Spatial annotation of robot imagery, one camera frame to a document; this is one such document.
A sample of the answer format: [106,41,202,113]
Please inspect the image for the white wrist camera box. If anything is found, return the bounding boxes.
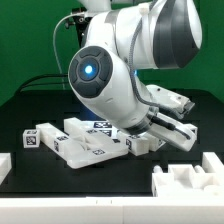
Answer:
[147,85,195,115]

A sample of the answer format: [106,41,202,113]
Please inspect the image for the white right fence rail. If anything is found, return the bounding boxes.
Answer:
[202,152,224,180]

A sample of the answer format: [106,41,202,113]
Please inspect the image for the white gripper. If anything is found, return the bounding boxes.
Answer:
[149,113,197,151]

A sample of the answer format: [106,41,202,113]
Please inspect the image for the white tagged cube nut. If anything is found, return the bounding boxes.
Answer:
[23,129,40,148]

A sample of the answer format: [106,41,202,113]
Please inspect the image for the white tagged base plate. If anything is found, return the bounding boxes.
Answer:
[84,121,117,138]

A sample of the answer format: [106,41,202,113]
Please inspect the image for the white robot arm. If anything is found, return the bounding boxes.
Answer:
[68,0,202,151]

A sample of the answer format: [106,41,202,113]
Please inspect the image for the black base cables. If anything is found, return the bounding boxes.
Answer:
[15,73,73,94]

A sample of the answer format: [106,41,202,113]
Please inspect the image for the white chair back frame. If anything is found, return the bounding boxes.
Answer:
[36,118,128,169]

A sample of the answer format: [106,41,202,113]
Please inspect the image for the white left fence rail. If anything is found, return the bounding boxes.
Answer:
[0,153,12,184]

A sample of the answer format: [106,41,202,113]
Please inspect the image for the white chair seat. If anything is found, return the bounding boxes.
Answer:
[151,164,224,199]

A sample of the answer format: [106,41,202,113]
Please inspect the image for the white camera cable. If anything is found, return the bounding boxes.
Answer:
[52,13,76,90]

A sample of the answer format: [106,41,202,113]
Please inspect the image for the white fence rail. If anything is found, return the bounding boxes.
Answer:
[0,197,224,224]
[202,152,224,180]
[0,153,12,184]

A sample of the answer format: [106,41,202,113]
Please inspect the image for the white front fence rail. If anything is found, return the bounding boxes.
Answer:
[0,197,224,224]

